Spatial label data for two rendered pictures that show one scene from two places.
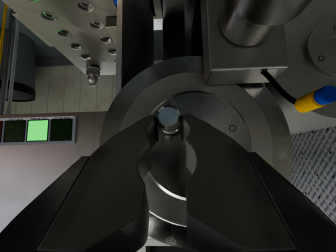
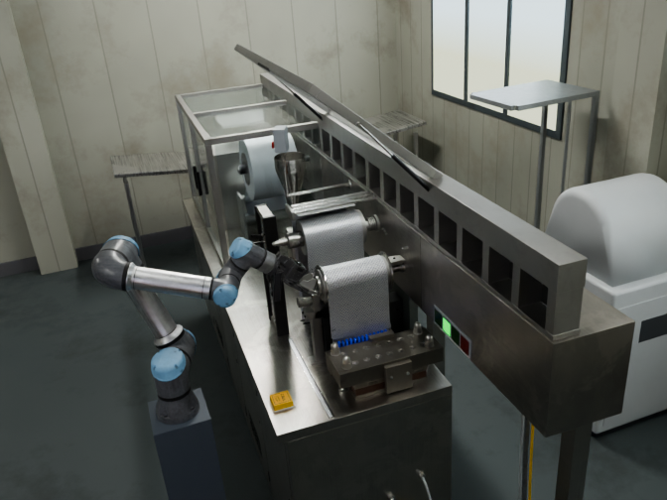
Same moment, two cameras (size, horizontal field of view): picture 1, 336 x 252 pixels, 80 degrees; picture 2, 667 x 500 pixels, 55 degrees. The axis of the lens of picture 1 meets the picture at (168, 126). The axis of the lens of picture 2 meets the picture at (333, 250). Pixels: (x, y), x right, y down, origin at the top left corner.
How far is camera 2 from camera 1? 2.33 m
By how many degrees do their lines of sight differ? 73
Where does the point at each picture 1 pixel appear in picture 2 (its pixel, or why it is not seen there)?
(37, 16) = (379, 359)
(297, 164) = (349, 250)
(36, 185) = (448, 291)
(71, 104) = not seen: outside the picture
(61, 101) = not seen: outside the picture
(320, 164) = (337, 253)
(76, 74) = not seen: outside the picture
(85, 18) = (374, 347)
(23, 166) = (453, 309)
